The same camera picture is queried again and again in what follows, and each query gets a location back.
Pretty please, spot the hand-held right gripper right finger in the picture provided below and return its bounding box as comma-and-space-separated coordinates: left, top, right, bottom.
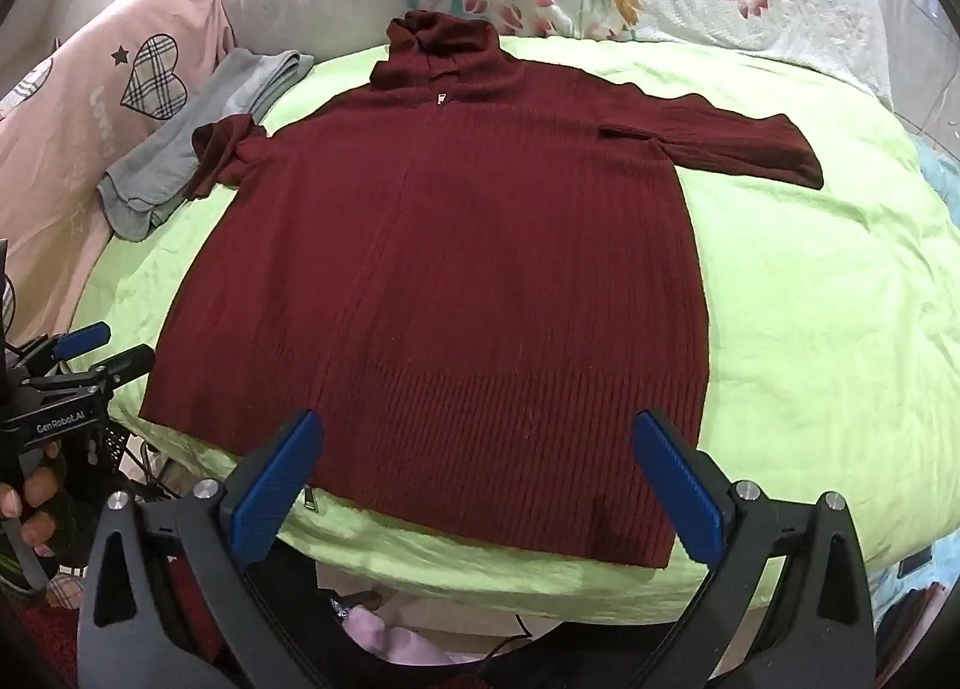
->
632, 409, 877, 689

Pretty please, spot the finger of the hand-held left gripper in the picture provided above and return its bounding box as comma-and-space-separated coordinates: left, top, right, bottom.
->
51, 323, 112, 361
96, 346, 156, 391

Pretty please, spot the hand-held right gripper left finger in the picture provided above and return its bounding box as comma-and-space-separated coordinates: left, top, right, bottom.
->
77, 409, 325, 689

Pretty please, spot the maroon knit sweater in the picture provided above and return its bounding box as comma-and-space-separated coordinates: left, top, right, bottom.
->
140, 11, 826, 571

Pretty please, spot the person's left hand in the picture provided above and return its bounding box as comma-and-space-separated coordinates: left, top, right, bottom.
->
0, 440, 70, 549

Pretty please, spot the pink quilt with plaid hearts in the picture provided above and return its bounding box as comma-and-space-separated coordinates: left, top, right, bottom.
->
0, 0, 248, 352

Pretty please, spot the pale pink cloth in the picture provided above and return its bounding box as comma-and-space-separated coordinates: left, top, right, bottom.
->
341, 605, 451, 666

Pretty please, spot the light green blanket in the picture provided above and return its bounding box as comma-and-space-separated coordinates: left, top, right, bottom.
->
71, 32, 960, 622

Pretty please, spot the folded grey cloth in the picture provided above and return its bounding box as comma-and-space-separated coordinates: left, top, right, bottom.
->
97, 49, 316, 242

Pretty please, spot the light blue cloth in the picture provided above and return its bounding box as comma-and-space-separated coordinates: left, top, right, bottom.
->
916, 134, 960, 214

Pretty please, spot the black cable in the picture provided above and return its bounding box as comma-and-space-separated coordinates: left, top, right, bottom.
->
480, 612, 535, 660

